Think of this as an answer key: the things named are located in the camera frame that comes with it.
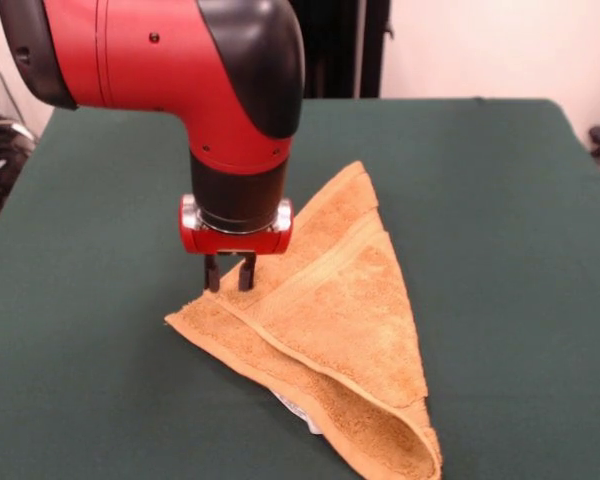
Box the tan terry towel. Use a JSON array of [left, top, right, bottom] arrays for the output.
[[163, 159, 443, 480]]

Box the dark green table cloth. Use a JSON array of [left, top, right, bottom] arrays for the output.
[[0, 97, 600, 480]]

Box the black upright stand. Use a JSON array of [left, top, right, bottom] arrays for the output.
[[299, 0, 396, 100]]

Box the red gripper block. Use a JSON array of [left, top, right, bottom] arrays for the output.
[[178, 194, 296, 293]]

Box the heap of black cables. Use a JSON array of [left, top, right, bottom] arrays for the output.
[[0, 117, 37, 219]]

